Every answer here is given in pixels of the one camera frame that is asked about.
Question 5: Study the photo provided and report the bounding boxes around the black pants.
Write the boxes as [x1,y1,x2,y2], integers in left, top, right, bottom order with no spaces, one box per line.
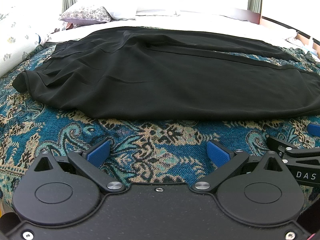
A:
[12,27,319,120]

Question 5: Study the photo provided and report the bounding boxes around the teal paisley bedspread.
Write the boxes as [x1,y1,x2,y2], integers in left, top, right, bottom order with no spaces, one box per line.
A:
[1,46,319,205]

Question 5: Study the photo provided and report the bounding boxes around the white bed sheet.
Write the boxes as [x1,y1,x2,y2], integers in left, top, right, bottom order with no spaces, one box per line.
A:
[47,14,303,48]

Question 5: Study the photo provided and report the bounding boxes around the purple floral pillow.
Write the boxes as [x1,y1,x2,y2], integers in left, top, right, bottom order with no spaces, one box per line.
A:
[59,3,113,26]

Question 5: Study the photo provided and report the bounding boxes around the white pillow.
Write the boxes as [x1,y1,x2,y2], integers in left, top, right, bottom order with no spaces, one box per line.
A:
[104,5,137,21]

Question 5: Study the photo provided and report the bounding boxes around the white floral duvet bundle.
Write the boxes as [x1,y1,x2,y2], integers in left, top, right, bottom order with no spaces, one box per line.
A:
[1,0,63,76]

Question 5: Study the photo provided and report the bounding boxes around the wooden bed frame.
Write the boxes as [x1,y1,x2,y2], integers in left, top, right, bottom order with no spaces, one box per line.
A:
[260,16,319,62]

